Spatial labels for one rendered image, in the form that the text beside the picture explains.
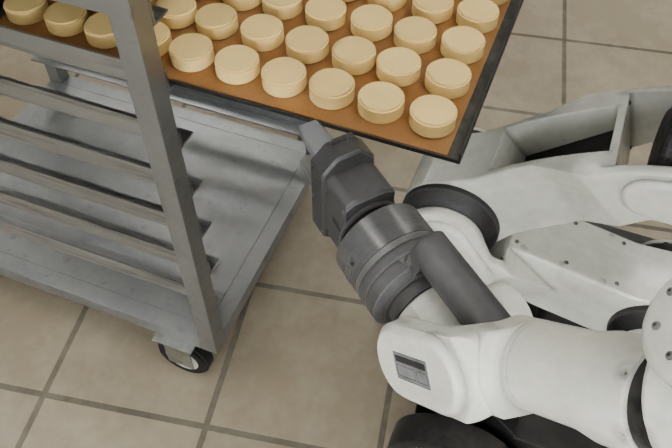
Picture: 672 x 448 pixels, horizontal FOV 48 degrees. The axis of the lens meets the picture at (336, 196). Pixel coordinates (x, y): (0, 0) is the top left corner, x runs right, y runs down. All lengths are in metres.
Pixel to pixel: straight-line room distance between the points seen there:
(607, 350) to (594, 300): 0.67
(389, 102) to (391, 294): 0.25
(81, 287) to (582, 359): 1.03
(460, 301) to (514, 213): 0.47
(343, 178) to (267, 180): 0.79
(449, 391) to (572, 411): 0.10
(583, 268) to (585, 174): 0.23
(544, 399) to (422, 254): 0.16
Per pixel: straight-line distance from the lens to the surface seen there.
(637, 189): 0.91
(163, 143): 0.88
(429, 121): 0.78
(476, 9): 0.93
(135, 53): 0.80
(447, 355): 0.55
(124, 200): 1.09
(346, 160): 0.67
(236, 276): 1.33
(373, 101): 0.79
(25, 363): 1.51
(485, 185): 1.01
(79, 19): 0.95
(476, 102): 0.84
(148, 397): 1.41
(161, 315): 1.31
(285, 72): 0.83
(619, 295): 1.13
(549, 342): 0.52
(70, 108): 0.99
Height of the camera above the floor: 1.24
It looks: 50 degrees down
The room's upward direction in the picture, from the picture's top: straight up
